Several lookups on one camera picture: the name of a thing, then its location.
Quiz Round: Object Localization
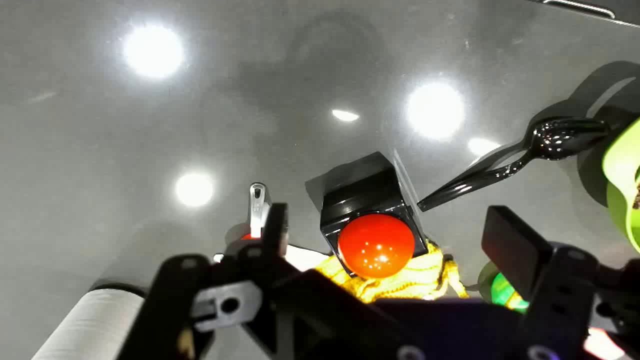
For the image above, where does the green round object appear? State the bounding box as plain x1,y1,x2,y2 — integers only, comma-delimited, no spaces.
477,262,528,313

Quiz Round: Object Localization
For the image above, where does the yellow knitted cloth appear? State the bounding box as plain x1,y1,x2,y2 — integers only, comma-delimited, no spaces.
316,242,468,304

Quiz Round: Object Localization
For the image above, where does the small silver metal bracket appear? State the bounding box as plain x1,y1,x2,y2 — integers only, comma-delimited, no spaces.
248,182,269,238

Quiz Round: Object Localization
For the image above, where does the black square button base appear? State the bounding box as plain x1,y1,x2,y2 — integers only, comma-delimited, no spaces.
305,151,428,254

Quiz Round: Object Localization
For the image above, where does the lime green bowl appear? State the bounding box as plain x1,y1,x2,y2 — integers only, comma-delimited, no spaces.
602,119,640,252

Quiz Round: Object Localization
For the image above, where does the red dome push button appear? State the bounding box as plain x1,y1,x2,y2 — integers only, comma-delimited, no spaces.
338,214,415,278

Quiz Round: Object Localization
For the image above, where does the black plastic spoon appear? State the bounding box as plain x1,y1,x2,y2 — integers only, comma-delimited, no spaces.
418,116,610,211

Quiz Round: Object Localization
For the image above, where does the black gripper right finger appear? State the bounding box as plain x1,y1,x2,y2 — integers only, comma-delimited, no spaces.
482,206,640,360

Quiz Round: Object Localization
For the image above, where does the white paper towel roll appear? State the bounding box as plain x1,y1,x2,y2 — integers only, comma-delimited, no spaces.
32,287,144,360

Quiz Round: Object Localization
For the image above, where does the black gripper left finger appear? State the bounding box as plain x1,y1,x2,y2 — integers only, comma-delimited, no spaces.
122,201,375,360

